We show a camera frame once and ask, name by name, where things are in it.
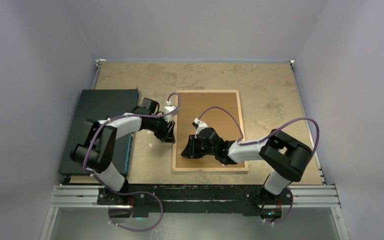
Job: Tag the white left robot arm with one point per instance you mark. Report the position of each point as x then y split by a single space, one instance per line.
95 149

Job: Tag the white wooden picture frame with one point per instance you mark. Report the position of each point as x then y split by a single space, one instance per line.
210 170

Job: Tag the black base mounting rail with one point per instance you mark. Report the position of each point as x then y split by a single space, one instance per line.
246 199

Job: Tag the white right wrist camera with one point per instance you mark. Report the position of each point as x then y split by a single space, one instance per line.
199 125

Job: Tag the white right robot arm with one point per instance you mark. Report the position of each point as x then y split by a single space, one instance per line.
287 156

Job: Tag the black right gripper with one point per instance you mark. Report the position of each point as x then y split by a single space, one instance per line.
190 151

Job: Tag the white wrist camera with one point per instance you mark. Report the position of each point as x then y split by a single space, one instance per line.
199 125
169 109

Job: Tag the aluminium extrusion rail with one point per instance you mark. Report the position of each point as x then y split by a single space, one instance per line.
304 196

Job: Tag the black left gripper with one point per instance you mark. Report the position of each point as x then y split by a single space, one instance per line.
166 134

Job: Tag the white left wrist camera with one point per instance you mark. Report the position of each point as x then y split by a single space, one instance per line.
169 109

